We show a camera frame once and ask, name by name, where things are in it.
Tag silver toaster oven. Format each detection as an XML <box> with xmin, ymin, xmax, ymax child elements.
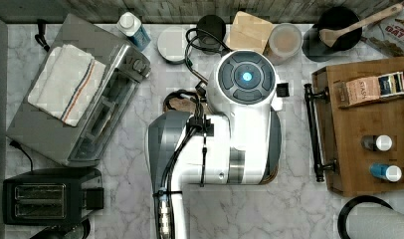
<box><xmin>6</xmin><ymin>14</ymin><xmax>150</xmax><ymax>167</ymax></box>

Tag white round lid container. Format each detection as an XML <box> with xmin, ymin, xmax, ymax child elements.
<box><xmin>157</xmin><ymin>27</ymin><xmax>187</xmax><ymax>64</ymax></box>

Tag oat cereal box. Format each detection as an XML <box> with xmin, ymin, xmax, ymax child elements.
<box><xmin>362</xmin><ymin>7</ymin><xmax>404</xmax><ymax>57</ymax></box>

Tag black round canister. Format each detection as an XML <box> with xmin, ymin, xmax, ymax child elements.
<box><xmin>197</xmin><ymin>15</ymin><xmax>226</xmax><ymax>55</ymax></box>

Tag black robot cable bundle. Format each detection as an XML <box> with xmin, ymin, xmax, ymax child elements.
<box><xmin>153</xmin><ymin>27</ymin><xmax>234</xmax><ymax>239</ymax></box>

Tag white striped kitchen towel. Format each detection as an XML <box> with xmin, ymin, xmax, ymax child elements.
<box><xmin>27</xmin><ymin>44</ymin><xmax>105</xmax><ymax>126</ymax></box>

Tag wooden spoon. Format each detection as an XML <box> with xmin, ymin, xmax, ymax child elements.
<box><xmin>319</xmin><ymin>3</ymin><xmax>404</xmax><ymax>47</ymax></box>

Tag blue white-capped bottle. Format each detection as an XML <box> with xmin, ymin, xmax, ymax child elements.
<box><xmin>116</xmin><ymin>12</ymin><xmax>150</xmax><ymax>51</ymax></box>

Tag dark spice bottle white cap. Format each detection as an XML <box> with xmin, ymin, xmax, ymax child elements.
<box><xmin>361</xmin><ymin>134</ymin><xmax>393</xmax><ymax>151</ymax></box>

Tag clear jar brown contents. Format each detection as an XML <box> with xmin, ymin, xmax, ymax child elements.
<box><xmin>264</xmin><ymin>23</ymin><xmax>303</xmax><ymax>65</ymax></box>

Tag black utensil holder pot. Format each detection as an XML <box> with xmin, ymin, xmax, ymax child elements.
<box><xmin>302</xmin><ymin>6</ymin><xmax>363</xmax><ymax>63</ymax></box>

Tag blue spice bottle white cap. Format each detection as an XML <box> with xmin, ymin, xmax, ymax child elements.
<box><xmin>369</xmin><ymin>163</ymin><xmax>402</xmax><ymax>182</ymax></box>

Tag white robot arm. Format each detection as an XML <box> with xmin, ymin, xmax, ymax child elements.
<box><xmin>145</xmin><ymin>50</ymin><xmax>283</xmax><ymax>239</ymax></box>

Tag light wooden block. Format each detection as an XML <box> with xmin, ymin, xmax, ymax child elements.
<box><xmin>226</xmin><ymin>11</ymin><xmax>274</xmax><ymax>54</ymax></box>

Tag black two-slot toaster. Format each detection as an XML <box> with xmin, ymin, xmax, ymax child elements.
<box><xmin>2</xmin><ymin>167</ymin><xmax>104</xmax><ymax>226</ymax></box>

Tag black toaster oven cord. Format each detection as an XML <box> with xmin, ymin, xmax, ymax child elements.
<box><xmin>34</xmin><ymin>19</ymin><xmax>51</xmax><ymax>53</ymax></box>

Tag Stash tea box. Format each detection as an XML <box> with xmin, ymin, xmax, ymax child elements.
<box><xmin>334</xmin><ymin>72</ymin><xmax>404</xmax><ymax>109</ymax></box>

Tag black drawer handle bar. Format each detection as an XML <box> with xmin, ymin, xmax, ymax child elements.
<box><xmin>303</xmin><ymin>84</ymin><xmax>336</xmax><ymax>182</ymax></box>

